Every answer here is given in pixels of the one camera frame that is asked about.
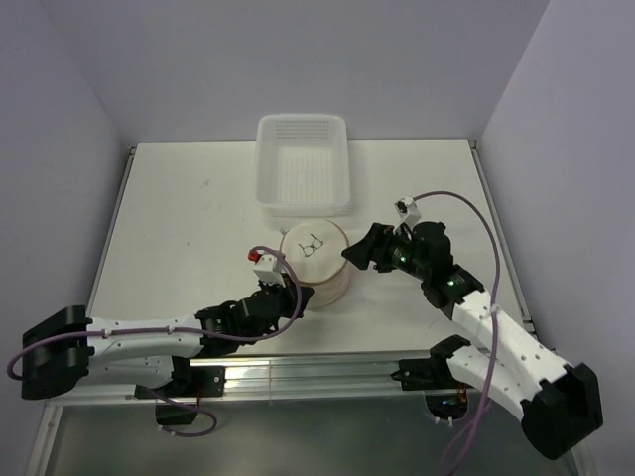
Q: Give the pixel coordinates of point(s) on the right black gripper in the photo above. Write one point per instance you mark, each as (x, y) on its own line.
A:
(374, 246)

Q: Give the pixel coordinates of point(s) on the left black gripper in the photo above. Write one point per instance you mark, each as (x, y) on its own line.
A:
(288, 293)

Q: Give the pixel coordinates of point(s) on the mesh laundry bag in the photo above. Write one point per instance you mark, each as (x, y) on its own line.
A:
(313, 249)

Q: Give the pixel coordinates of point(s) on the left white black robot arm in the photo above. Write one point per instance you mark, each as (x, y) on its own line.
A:
(71, 348)

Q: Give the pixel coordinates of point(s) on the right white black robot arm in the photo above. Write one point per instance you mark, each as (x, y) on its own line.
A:
(557, 404)

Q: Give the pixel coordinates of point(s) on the white plastic basket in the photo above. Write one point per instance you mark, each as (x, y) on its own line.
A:
(302, 166)

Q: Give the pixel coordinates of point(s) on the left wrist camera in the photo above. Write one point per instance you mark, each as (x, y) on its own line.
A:
(268, 268)

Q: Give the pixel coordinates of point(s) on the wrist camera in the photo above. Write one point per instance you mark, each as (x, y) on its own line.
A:
(268, 268)
(409, 215)

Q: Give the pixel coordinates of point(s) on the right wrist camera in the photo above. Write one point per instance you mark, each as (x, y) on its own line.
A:
(409, 215)

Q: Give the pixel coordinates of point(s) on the aluminium mounting rail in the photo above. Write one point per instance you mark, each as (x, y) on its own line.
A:
(320, 376)

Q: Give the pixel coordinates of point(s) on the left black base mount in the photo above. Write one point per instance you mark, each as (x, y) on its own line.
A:
(178, 404)

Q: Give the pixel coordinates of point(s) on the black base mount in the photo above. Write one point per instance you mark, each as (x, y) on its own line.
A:
(178, 404)
(446, 398)

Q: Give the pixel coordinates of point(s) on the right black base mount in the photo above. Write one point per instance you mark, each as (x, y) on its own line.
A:
(446, 398)

